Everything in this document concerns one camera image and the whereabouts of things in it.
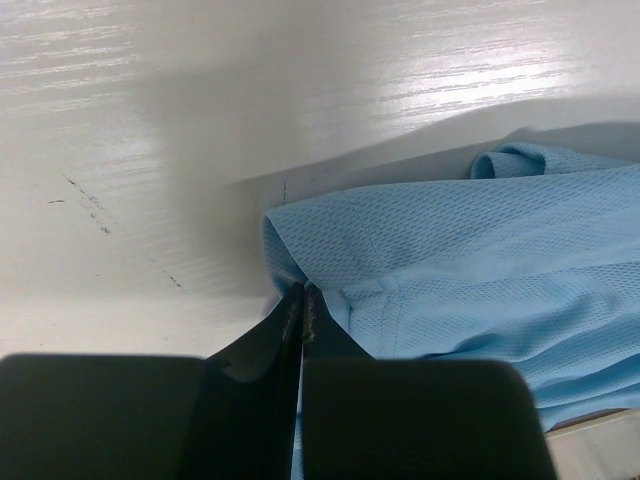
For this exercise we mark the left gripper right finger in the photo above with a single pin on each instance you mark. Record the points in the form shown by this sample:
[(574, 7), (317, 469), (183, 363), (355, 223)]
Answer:
[(364, 418)]

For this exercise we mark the light blue shorts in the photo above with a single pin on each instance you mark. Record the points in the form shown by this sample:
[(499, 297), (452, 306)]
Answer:
[(532, 260)]

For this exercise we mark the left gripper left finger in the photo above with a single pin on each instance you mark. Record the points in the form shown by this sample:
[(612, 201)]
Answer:
[(229, 416)]

